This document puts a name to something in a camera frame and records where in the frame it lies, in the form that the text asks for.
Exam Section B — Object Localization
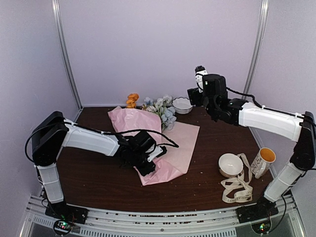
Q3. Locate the small scalloped white bowl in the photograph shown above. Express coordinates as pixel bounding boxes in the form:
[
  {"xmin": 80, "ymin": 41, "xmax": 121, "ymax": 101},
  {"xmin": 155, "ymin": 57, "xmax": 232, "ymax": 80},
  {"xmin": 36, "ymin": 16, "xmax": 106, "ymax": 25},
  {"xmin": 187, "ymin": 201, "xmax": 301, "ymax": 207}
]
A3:
[{"xmin": 172, "ymin": 97, "xmax": 193, "ymax": 115}]

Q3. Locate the blue hydrangea flower stem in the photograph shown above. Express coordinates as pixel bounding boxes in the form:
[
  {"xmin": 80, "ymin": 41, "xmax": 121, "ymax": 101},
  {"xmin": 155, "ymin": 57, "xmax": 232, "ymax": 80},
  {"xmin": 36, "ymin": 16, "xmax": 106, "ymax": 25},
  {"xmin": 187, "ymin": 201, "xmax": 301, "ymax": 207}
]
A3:
[{"xmin": 142, "ymin": 97, "xmax": 177, "ymax": 131}]

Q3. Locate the white flower stem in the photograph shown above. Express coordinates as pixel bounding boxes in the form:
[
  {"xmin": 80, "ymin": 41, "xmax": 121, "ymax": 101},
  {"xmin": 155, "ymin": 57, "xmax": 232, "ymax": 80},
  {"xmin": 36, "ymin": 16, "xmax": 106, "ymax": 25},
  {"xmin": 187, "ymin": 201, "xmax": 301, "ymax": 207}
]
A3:
[{"xmin": 155, "ymin": 95, "xmax": 172, "ymax": 109}]

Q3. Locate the pink wrapping paper sheet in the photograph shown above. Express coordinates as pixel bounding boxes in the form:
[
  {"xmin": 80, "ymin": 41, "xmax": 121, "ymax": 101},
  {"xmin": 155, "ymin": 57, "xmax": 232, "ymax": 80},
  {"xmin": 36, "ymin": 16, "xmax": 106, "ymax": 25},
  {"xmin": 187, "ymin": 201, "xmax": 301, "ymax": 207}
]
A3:
[{"xmin": 108, "ymin": 106, "xmax": 200, "ymax": 186}]

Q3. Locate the orange flower stem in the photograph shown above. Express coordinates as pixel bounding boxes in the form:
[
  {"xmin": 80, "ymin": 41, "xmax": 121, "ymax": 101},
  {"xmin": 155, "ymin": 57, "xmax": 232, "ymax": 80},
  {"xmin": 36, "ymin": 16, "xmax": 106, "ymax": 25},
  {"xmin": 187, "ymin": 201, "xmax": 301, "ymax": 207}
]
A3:
[{"xmin": 126, "ymin": 93, "xmax": 139, "ymax": 109}]

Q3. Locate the cream printed ribbon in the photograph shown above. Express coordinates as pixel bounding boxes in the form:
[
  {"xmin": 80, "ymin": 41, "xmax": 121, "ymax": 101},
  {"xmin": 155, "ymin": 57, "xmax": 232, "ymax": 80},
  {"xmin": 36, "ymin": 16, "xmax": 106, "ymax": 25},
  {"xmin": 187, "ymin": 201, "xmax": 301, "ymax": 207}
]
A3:
[{"xmin": 220, "ymin": 153, "xmax": 253, "ymax": 203}]

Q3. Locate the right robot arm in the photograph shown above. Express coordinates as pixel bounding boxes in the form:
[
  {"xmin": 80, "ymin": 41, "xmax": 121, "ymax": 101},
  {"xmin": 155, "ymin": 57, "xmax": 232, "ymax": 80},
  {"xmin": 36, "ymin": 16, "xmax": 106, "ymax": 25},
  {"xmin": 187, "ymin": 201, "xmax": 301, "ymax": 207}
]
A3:
[{"xmin": 187, "ymin": 67, "xmax": 316, "ymax": 218}]

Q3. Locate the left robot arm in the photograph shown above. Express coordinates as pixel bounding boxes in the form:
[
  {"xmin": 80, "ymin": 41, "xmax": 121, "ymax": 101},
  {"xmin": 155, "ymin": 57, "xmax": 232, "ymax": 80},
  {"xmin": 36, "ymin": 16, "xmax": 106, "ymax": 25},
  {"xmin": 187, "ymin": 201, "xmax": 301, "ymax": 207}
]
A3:
[{"xmin": 32, "ymin": 111, "xmax": 163, "ymax": 219}]

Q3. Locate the round white bowl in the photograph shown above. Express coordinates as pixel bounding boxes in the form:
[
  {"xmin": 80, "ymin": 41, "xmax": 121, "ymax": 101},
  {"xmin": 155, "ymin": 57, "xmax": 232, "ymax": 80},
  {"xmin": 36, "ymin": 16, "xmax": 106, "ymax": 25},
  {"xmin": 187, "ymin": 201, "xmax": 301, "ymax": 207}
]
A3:
[{"xmin": 218, "ymin": 153, "xmax": 243, "ymax": 178}]

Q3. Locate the white mug yellow inside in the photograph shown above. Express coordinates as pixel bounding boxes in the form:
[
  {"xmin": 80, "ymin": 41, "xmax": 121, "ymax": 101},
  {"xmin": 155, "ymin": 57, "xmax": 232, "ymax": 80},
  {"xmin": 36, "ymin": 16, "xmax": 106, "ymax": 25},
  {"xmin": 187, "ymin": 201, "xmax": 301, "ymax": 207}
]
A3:
[{"xmin": 250, "ymin": 147, "xmax": 276, "ymax": 179}]

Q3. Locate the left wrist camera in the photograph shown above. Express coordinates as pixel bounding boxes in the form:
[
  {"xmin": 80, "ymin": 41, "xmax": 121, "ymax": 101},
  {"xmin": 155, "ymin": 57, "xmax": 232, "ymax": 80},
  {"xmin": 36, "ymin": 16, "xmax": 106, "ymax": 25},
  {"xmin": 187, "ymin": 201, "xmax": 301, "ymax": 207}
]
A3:
[{"xmin": 145, "ymin": 145, "xmax": 167, "ymax": 162}]

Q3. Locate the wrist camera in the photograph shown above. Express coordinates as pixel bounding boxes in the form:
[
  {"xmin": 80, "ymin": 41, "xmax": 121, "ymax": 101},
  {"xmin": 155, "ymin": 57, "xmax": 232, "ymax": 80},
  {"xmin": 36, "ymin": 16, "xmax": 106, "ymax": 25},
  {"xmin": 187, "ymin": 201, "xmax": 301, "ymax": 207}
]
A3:
[
  {"xmin": 145, "ymin": 145, "xmax": 167, "ymax": 162},
  {"xmin": 195, "ymin": 65, "xmax": 208, "ymax": 93}
]

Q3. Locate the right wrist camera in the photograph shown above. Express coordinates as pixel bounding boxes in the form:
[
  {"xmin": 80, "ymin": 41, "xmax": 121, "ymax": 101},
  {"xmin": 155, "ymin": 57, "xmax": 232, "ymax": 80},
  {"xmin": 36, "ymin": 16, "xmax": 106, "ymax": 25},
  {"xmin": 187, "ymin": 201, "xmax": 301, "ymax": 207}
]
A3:
[{"xmin": 195, "ymin": 65, "xmax": 208, "ymax": 93}]

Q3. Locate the aluminium front rail base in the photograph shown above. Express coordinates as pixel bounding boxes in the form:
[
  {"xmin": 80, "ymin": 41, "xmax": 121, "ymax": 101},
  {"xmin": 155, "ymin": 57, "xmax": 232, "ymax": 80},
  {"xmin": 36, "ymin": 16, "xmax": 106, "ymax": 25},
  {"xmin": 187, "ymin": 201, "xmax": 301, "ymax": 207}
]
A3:
[{"xmin": 17, "ymin": 194, "xmax": 307, "ymax": 237}]

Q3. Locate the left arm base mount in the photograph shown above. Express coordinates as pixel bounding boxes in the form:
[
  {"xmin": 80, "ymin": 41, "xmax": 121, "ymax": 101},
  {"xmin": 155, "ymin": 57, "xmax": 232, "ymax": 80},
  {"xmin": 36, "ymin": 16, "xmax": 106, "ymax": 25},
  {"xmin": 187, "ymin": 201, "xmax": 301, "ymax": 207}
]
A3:
[{"xmin": 45, "ymin": 205, "xmax": 88, "ymax": 224}]

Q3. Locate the right aluminium frame post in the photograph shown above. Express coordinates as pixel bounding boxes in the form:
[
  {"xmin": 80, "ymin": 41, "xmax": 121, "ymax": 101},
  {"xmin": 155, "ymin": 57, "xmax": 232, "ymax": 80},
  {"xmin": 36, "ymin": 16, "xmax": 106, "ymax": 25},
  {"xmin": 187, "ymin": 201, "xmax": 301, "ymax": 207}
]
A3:
[{"xmin": 243, "ymin": 0, "xmax": 269, "ymax": 94}]

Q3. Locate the aluminium frame post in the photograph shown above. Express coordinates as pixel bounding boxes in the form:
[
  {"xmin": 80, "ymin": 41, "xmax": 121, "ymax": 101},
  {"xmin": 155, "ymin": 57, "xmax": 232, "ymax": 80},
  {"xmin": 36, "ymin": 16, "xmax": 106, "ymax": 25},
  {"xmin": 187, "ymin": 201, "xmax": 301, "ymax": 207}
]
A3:
[
  {"xmin": 243, "ymin": 0, "xmax": 269, "ymax": 94},
  {"xmin": 51, "ymin": 0, "xmax": 83, "ymax": 110}
]

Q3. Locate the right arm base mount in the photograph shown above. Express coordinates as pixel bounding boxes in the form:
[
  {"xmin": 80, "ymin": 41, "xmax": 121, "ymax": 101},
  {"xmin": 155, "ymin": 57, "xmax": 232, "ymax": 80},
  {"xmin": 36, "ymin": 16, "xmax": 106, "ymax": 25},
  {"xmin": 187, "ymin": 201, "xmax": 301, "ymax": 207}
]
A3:
[{"xmin": 236, "ymin": 204, "xmax": 279, "ymax": 224}]

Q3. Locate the left aluminium frame post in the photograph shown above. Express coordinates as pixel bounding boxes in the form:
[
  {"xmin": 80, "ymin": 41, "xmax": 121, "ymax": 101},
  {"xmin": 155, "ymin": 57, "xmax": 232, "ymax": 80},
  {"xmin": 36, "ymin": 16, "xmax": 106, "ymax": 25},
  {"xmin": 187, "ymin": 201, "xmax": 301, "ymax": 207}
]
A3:
[{"xmin": 51, "ymin": 0, "xmax": 83, "ymax": 110}]

